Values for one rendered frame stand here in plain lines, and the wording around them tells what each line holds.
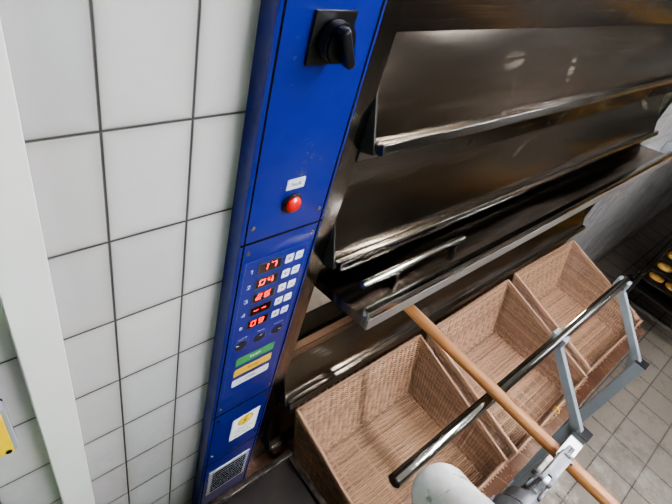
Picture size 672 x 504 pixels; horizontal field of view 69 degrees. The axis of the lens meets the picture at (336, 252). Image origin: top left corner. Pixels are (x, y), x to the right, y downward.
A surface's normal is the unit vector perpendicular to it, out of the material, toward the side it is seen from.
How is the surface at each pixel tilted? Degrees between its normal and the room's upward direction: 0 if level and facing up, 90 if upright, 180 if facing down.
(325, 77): 90
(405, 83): 70
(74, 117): 90
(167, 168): 90
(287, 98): 90
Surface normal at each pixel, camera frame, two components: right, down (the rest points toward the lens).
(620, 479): 0.25, -0.72
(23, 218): 0.62, 0.63
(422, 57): 0.67, 0.34
